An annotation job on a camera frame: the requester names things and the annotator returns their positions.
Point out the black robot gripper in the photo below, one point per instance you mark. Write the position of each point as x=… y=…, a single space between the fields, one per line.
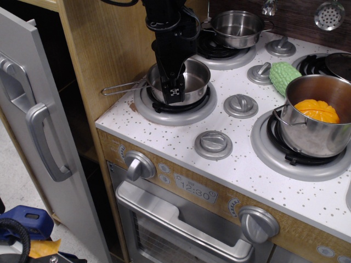
x=171 y=49

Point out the small steel long-handled pan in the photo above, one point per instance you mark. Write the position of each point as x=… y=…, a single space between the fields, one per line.
x=196 y=74

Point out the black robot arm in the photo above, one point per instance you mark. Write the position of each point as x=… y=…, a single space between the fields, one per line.
x=163 y=16

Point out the black front left burner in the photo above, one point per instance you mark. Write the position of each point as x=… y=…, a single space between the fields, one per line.
x=164 y=108

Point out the black burner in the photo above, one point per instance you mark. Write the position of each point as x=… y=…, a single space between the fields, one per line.
x=209 y=49
x=312 y=65
x=292 y=156
x=164 y=108

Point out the black rear left burner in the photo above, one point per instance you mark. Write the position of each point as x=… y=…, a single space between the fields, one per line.
x=209 y=49

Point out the grey stovetop knob middle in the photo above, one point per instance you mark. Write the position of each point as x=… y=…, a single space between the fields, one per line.
x=240 y=106

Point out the grey stovetop knob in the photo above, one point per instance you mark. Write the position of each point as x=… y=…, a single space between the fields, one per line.
x=240 y=106
x=213 y=145
x=281 y=47
x=259 y=74

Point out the grey stovetop knob front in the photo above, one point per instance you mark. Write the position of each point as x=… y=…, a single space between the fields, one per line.
x=213 y=145

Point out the silver oven dial left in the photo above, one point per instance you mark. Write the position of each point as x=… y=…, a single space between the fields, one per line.
x=139 y=166

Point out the silver oven dial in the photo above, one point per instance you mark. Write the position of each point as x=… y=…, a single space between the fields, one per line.
x=139 y=166
x=257 y=224

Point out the grey stovetop knob upper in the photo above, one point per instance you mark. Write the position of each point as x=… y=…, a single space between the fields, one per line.
x=259 y=74

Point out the black front right burner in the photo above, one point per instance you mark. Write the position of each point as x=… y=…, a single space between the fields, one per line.
x=292 y=156

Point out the green plastic bitter gourd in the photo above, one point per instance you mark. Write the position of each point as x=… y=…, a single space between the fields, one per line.
x=281 y=75

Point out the grey stovetop knob rear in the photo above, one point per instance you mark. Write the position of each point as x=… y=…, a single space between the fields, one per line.
x=281 y=47

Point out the hanging steel utensil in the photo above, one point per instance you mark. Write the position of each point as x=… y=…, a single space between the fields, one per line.
x=269 y=7

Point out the steel pot front right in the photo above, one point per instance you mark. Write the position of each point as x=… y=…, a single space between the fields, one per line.
x=306 y=135

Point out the black rear right burner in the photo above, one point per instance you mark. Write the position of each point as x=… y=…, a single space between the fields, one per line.
x=312 y=65

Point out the grey fridge door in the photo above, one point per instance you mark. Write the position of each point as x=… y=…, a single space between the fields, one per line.
x=26 y=79

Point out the orange plastic toy pumpkin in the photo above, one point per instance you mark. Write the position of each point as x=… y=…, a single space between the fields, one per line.
x=318 y=110

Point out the silver oven dial right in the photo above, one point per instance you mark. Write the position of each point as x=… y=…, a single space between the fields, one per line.
x=257 y=224

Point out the dark pot lid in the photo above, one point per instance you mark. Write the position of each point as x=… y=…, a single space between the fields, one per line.
x=339 y=65

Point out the hanging steel skimmer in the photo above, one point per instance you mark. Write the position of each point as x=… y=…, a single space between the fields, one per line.
x=329 y=15

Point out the blue device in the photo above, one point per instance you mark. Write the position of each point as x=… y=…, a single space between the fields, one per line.
x=38 y=223

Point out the yellow tape piece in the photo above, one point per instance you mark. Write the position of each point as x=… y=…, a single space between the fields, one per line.
x=40 y=249

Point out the steel two-handled pot rear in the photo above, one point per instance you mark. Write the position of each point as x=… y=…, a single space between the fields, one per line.
x=236 y=29

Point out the silver oven door handle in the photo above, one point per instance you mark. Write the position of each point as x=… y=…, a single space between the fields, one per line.
x=166 y=217

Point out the grey fridge door handle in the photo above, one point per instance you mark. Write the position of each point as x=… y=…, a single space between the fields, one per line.
x=34 y=120

